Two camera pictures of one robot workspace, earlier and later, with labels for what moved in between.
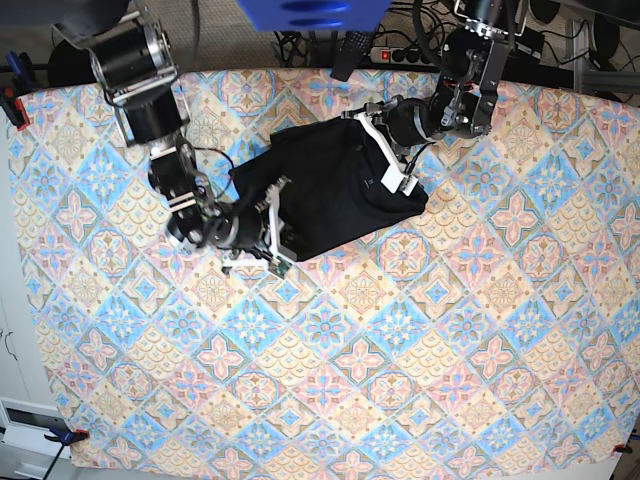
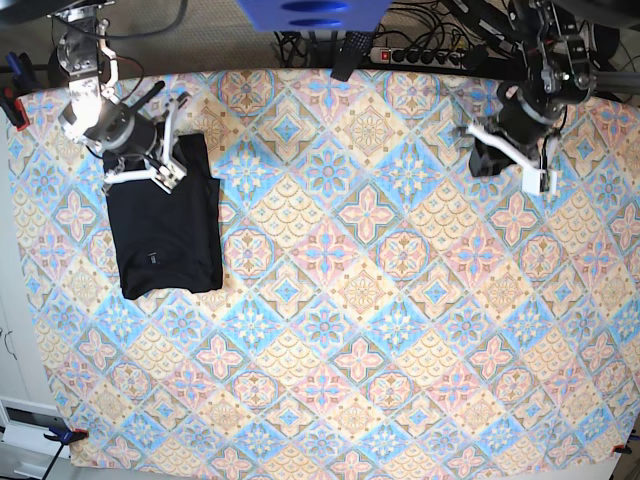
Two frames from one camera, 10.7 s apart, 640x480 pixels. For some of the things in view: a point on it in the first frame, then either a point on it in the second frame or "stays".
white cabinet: x=27 y=412 stays
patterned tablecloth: x=496 y=328 stays
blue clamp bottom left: x=65 y=438 stays
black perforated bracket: x=355 y=51 stays
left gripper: x=241 y=230 → x=120 y=130
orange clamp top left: x=22 y=83 stays
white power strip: x=413 y=55 stays
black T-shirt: x=338 y=188 → x=167 y=242
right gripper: x=411 y=123 → x=525 y=126
